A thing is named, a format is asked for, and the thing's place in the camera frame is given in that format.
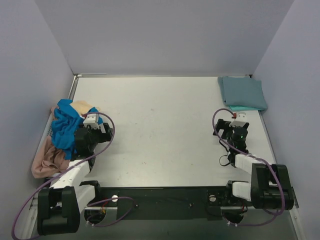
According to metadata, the bright blue t shirt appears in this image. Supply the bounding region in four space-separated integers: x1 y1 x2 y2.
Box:
51 99 95 160

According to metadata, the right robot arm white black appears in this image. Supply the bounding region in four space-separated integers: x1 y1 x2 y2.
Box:
213 118 295 210

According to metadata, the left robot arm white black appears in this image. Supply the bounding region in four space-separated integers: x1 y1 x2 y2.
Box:
37 123 113 236

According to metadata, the folded teal t shirt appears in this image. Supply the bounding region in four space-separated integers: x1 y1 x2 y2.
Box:
228 105 261 112

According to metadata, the pale yellow t shirt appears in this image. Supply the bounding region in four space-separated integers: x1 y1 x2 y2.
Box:
70 100 100 118

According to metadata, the white perforated plastic basket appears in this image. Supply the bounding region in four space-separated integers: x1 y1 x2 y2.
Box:
46 107 56 136

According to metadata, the dusty pink t shirt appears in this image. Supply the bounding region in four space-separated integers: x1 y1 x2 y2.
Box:
31 106 72 179

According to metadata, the folded grey-blue t shirt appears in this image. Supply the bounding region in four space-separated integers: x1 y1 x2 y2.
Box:
217 76 268 111

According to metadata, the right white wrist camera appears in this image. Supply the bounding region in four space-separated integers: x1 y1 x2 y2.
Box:
229 112 247 127

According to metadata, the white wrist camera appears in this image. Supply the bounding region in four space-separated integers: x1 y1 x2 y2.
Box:
83 113 99 130
229 112 247 127

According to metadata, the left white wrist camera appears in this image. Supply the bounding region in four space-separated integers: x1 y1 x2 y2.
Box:
83 113 99 130

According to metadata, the aluminium rail frame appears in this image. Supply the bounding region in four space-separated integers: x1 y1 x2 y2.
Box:
29 192 300 211

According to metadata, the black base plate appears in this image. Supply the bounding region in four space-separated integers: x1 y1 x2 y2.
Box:
83 186 248 223

